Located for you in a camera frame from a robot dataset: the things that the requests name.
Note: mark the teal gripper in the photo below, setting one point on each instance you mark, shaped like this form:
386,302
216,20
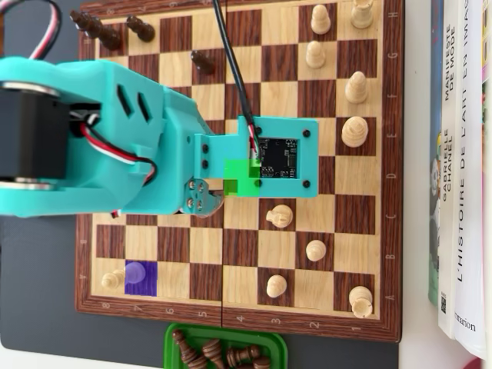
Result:
177,132

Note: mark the dark wooden tall chess piece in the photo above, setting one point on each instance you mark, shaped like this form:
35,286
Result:
108,37

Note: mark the light wooden knight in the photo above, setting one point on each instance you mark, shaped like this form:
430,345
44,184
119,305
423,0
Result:
280,216

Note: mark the light wooden pawn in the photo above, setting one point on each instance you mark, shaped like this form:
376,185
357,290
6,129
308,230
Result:
315,57
320,23
277,286
316,250

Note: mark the wooden folding chessboard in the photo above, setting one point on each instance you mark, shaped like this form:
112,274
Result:
276,96

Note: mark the dark wooden pawn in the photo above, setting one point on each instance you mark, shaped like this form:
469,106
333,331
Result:
205,64
212,348
242,354
183,343
262,363
144,32

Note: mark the dark wooden pawn centre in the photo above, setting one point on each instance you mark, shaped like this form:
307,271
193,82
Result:
212,348

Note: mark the dark wooden bishop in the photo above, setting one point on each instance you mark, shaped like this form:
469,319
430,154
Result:
199,361

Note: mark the green plastic tray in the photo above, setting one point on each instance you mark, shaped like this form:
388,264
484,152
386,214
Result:
277,343

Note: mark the light bishop right side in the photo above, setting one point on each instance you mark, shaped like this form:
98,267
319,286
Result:
354,132

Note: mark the light wooden rook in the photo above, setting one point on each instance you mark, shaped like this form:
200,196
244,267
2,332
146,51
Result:
362,15
361,301

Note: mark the illustrated blue book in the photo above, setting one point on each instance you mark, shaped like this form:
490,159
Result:
434,230

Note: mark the white Gabrielle Chanel book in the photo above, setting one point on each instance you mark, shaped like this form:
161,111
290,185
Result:
447,115

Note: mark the white art history book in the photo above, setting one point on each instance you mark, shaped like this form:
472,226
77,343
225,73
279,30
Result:
468,192

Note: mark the book with coloured page edges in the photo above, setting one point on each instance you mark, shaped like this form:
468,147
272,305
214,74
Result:
488,192

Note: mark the pink object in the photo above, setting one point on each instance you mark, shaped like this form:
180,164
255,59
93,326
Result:
480,364

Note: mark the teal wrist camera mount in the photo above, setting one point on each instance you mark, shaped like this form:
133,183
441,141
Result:
307,153

